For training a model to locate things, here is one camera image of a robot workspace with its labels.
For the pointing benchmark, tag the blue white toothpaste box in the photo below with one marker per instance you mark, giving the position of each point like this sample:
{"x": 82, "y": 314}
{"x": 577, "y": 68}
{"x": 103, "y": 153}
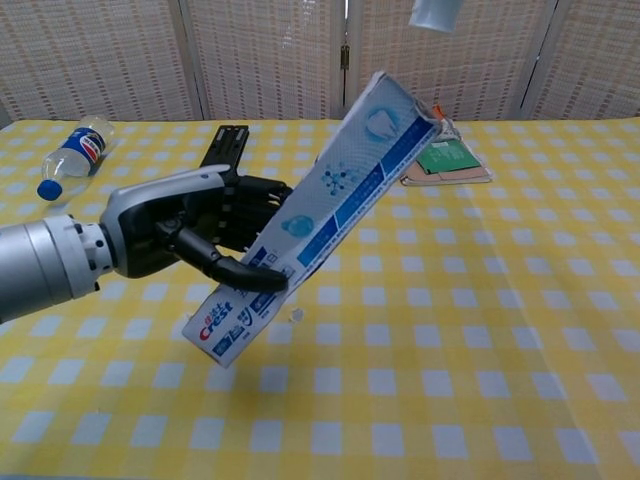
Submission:
{"x": 345, "y": 175}

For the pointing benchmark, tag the empty Pepsi plastic bottle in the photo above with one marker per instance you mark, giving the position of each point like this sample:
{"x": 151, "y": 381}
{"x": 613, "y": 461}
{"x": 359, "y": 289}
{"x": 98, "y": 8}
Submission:
{"x": 75, "y": 155}

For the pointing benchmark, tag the blue white toothpaste tube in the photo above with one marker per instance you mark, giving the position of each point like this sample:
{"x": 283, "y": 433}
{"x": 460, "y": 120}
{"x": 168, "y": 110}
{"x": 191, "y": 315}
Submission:
{"x": 434, "y": 15}

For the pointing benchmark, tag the black folding stand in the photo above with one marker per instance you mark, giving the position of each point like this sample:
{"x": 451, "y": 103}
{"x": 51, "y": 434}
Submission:
{"x": 225, "y": 145}

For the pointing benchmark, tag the beige woven folding screen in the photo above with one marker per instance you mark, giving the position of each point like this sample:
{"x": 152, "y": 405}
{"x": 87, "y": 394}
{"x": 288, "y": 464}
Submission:
{"x": 100, "y": 60}

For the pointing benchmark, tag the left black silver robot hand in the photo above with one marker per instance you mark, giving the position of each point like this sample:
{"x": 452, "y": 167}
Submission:
{"x": 150, "y": 220}

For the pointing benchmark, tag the yellow white checkered tablecloth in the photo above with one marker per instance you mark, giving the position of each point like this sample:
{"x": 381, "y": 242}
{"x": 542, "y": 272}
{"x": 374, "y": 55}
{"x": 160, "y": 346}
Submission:
{"x": 425, "y": 325}

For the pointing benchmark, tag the brass screen hinge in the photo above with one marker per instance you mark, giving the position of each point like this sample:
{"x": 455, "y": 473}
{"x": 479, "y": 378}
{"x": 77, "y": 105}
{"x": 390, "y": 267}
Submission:
{"x": 345, "y": 55}

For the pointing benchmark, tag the orange white snack packet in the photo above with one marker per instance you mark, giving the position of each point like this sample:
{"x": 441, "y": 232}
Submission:
{"x": 447, "y": 127}

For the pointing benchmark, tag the brown spiral notebook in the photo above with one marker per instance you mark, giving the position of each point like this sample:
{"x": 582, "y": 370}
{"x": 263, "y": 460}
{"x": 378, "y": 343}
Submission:
{"x": 460, "y": 175}

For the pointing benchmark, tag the green card packet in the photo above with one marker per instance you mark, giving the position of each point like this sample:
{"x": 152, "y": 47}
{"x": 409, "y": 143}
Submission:
{"x": 450, "y": 157}

